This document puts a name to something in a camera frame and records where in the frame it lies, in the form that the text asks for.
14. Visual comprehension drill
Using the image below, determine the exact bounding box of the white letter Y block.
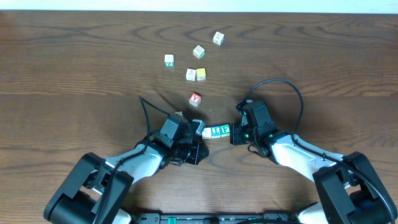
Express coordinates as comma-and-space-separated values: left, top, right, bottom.
201, 128, 212, 139

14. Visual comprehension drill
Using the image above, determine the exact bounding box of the green letter F block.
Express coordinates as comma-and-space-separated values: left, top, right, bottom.
220, 124, 231, 137

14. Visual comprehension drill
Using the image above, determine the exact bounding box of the blue letter L block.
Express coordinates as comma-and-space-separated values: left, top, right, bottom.
211, 126, 221, 139

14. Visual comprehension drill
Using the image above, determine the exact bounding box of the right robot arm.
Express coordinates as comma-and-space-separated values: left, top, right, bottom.
231, 121, 397, 223

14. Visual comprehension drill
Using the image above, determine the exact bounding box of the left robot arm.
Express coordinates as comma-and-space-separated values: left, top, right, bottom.
44, 137, 209, 223

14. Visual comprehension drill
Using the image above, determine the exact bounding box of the red letter A block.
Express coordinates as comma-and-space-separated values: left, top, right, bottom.
188, 93, 201, 107

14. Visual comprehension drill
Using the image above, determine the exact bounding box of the yellow block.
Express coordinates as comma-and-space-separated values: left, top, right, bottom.
196, 68, 206, 81

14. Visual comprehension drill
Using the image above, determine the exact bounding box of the white picture block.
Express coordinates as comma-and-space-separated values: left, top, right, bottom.
185, 68, 197, 82

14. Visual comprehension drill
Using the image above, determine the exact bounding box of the white block green side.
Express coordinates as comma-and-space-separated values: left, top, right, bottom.
164, 54, 175, 67

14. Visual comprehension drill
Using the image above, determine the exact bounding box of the white block teal side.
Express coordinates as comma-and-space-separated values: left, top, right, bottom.
193, 45, 205, 59

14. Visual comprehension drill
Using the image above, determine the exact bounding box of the white block top right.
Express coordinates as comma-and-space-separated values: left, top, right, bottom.
213, 31, 225, 45

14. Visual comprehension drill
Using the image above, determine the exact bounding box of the black right camera cable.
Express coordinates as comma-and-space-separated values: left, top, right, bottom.
241, 78, 394, 224

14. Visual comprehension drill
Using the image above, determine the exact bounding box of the black camera cable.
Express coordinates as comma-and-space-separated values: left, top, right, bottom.
241, 78, 394, 224
93, 95, 172, 224

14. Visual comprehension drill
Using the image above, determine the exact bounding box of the black left camera cable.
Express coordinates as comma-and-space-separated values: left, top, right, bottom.
93, 95, 172, 224

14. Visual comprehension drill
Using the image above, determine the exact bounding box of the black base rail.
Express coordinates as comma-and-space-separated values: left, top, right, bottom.
131, 211, 300, 224

